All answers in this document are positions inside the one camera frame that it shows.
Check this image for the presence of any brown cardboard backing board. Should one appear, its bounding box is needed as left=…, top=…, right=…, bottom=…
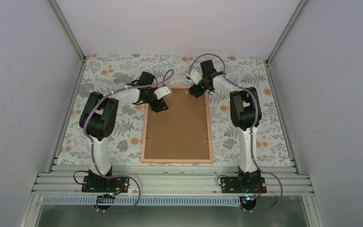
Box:
left=144, top=88, right=211, bottom=160

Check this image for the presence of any pink wooden picture frame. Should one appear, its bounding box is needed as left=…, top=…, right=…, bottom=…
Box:
left=140, top=85, right=214, bottom=165

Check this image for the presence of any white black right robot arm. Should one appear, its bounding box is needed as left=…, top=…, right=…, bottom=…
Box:
left=187, top=60, right=261, bottom=192

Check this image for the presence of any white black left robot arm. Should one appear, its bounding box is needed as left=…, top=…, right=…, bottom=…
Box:
left=79, top=71, right=172, bottom=192

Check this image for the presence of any floral patterned table mat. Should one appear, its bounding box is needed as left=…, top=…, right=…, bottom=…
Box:
left=58, top=54, right=291, bottom=167

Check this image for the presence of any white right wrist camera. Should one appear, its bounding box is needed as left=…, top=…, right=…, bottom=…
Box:
left=187, top=70, right=202, bottom=85

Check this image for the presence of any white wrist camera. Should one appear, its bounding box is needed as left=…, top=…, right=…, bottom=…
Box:
left=154, top=86, right=172, bottom=100
left=187, top=70, right=202, bottom=85

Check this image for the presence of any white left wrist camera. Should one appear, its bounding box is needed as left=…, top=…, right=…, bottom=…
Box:
left=154, top=86, right=172, bottom=100

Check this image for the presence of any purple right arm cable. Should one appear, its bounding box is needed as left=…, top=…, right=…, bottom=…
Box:
left=188, top=53, right=284, bottom=214

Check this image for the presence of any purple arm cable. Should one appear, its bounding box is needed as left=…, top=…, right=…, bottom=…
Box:
left=188, top=53, right=284, bottom=214
left=83, top=69, right=175, bottom=214

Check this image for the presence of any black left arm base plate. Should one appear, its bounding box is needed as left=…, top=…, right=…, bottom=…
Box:
left=81, top=176, right=130, bottom=193

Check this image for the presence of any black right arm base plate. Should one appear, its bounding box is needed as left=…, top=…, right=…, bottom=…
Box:
left=219, top=176, right=267, bottom=194

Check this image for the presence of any aluminium enclosure corner post left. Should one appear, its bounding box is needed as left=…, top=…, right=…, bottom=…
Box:
left=49, top=0, right=86, bottom=63

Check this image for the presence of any aluminium enclosure corner post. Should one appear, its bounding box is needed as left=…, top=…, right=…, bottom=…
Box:
left=49, top=0, right=86, bottom=63
left=266, top=0, right=308, bottom=67

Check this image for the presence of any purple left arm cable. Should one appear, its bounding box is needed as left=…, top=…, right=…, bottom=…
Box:
left=83, top=69, right=175, bottom=214

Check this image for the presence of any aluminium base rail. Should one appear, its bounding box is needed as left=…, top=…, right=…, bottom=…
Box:
left=32, top=172, right=314, bottom=195

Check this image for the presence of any aluminium enclosure corner post right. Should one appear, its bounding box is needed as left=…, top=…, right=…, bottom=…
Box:
left=266, top=0, right=308, bottom=67

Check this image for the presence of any perforated grey cable tray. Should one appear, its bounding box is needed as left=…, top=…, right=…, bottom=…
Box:
left=42, top=195, right=242, bottom=207

